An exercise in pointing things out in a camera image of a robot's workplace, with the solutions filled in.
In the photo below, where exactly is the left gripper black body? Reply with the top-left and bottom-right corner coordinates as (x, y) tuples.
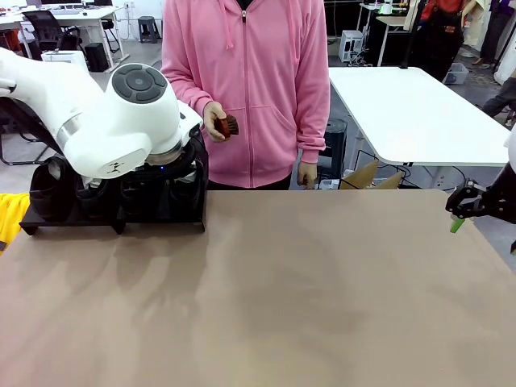
(131, 159), (199, 183)

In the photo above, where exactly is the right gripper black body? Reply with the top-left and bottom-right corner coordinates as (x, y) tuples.
(481, 164), (516, 223)

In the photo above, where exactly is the reddish wooden shoe brush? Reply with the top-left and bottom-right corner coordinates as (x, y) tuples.
(213, 114), (241, 140)

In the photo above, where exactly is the person's right forearm pink sleeve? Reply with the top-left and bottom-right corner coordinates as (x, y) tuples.
(160, 68), (215, 122)

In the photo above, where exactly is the person's left forearm pink sleeve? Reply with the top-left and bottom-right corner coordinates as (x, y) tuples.
(296, 80), (331, 164)

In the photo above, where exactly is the black shoe stand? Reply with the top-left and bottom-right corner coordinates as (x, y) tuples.
(119, 159), (210, 233)
(19, 205), (126, 237)

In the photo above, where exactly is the person's right hand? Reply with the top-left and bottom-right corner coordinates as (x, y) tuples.
(202, 102), (227, 144)

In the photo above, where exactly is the person's left hand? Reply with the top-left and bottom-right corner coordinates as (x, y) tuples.
(297, 161), (320, 190)

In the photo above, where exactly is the person in grey trousers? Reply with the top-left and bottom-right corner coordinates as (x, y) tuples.
(481, 78), (516, 128)

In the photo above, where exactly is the brown cardboard box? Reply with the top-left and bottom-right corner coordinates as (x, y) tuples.
(342, 160), (405, 190)

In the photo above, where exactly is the white table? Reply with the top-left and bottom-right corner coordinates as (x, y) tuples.
(328, 66), (512, 167)

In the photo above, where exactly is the grey storage bin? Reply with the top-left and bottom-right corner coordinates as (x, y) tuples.
(442, 62), (470, 85)

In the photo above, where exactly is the black computer tower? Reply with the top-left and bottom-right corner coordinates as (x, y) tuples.
(84, 42), (110, 73)

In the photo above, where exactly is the person in pink hoodie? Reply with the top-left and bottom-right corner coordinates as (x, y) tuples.
(160, 0), (331, 190)

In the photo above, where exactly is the black plastic stool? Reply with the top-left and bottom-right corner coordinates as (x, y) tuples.
(320, 119), (348, 181)

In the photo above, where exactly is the grey step stool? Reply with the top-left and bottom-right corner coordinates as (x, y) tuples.
(138, 15), (159, 44)

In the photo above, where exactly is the white dehumidifier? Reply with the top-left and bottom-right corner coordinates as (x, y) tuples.
(41, 50), (88, 70)

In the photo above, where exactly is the yellow fabric bag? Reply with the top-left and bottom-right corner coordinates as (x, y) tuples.
(0, 193), (34, 257)

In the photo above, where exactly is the person in dark trousers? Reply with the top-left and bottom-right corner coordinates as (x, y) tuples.
(478, 0), (514, 68)

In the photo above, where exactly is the person in black apron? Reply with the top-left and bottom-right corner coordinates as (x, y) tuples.
(417, 0), (465, 81)

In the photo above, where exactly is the black pole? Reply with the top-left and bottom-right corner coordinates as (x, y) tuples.
(398, 0), (422, 70)

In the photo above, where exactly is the black mesh office chair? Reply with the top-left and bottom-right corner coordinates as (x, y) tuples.
(22, 10), (84, 56)

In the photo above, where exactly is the white computer case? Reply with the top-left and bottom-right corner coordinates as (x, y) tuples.
(340, 30), (366, 64)

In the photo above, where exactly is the black wire rack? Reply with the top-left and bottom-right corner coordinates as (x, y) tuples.
(337, 148), (382, 190)

